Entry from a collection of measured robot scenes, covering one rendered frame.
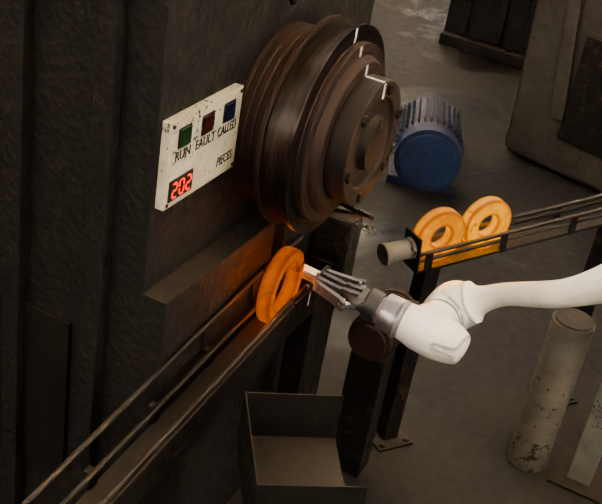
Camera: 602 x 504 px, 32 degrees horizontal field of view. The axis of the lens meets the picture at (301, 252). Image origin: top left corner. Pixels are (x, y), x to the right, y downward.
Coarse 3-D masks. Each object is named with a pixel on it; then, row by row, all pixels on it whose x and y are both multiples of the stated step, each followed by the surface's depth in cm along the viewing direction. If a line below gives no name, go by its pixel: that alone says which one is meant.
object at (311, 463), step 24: (264, 408) 212; (288, 408) 212; (312, 408) 213; (336, 408) 214; (240, 432) 211; (264, 432) 215; (288, 432) 216; (312, 432) 217; (240, 456) 209; (264, 456) 211; (288, 456) 212; (312, 456) 213; (336, 456) 214; (240, 480) 207; (264, 480) 206; (288, 480) 207; (312, 480) 208; (336, 480) 209
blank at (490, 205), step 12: (480, 204) 282; (492, 204) 283; (504, 204) 285; (468, 216) 282; (480, 216) 283; (492, 216) 289; (504, 216) 287; (468, 228) 283; (492, 228) 289; (504, 228) 290
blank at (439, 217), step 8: (440, 208) 278; (448, 208) 279; (424, 216) 277; (432, 216) 276; (440, 216) 276; (448, 216) 277; (456, 216) 279; (416, 224) 278; (424, 224) 276; (432, 224) 276; (440, 224) 277; (448, 224) 279; (456, 224) 280; (464, 224) 282; (416, 232) 277; (424, 232) 276; (432, 232) 277; (448, 232) 283; (456, 232) 282; (464, 232) 283; (424, 240) 278; (440, 240) 284; (448, 240) 282; (456, 240) 283; (424, 248) 279; (432, 248) 281; (456, 248) 285; (424, 256) 281
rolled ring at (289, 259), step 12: (288, 252) 234; (300, 252) 239; (276, 264) 231; (288, 264) 234; (300, 264) 242; (264, 276) 231; (276, 276) 230; (288, 276) 244; (300, 276) 245; (264, 288) 231; (276, 288) 232; (288, 288) 245; (264, 300) 231; (276, 300) 244; (288, 300) 244; (264, 312) 233; (276, 312) 238
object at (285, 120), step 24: (336, 24) 218; (360, 24) 218; (312, 48) 210; (336, 48) 209; (312, 72) 208; (288, 96) 207; (312, 96) 207; (288, 120) 207; (264, 144) 210; (288, 144) 207; (264, 168) 212; (288, 168) 209; (264, 192) 217; (288, 192) 214; (288, 216) 219
